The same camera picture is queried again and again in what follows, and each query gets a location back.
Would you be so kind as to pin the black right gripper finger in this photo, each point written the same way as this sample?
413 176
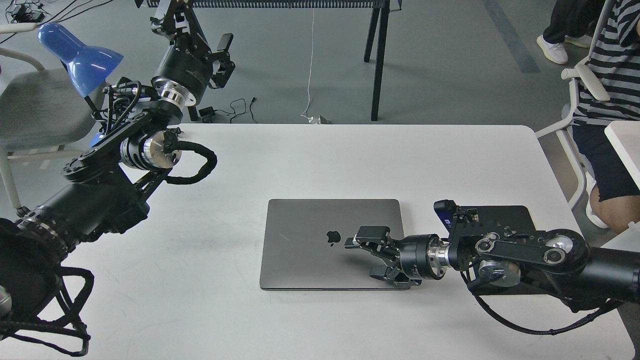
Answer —
370 238
394 277

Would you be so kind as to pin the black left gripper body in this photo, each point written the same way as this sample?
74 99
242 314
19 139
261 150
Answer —
187 69

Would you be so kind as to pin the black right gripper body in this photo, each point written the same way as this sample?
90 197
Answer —
420 257

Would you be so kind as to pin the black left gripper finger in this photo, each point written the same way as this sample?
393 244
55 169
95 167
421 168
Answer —
223 48
172 18

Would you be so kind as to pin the grey laptop computer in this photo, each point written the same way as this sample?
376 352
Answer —
304 244

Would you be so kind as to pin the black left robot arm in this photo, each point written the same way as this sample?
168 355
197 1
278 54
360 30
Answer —
109 183

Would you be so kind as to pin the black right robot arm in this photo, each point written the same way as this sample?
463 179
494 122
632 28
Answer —
585 278

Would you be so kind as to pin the black mouse pad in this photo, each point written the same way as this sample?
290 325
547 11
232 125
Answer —
502 248

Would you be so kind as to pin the blue desk lamp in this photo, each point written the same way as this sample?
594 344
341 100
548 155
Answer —
87 66

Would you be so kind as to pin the grey office chair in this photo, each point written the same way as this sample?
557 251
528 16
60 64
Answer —
41 114

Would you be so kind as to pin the black table legs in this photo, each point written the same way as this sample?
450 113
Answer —
377 29

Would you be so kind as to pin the white chair of person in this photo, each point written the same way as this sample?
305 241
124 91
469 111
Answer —
571 22

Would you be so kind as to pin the black power adapter with cable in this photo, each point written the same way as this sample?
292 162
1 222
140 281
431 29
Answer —
208 114

